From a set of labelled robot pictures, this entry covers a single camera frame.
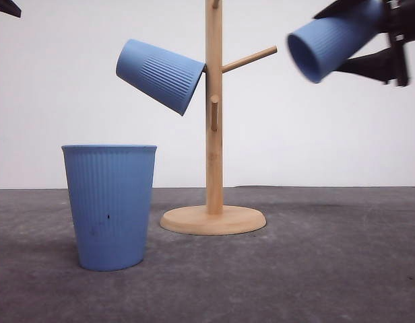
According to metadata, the blue ribbed cup front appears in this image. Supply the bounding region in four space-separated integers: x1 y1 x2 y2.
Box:
61 145 157 271

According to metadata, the blue ribbed cup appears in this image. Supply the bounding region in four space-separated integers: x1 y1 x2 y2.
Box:
116 39 205 116
61 145 157 271
287 0 388 83

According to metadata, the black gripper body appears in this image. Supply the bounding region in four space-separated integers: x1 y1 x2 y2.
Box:
384 0 415 87

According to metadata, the wooden cup tree stand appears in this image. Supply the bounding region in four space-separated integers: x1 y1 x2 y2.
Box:
160 0 278 236

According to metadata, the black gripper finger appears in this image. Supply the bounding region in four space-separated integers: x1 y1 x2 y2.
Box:
314 0 361 19
336 48 397 84
0 0 22 17

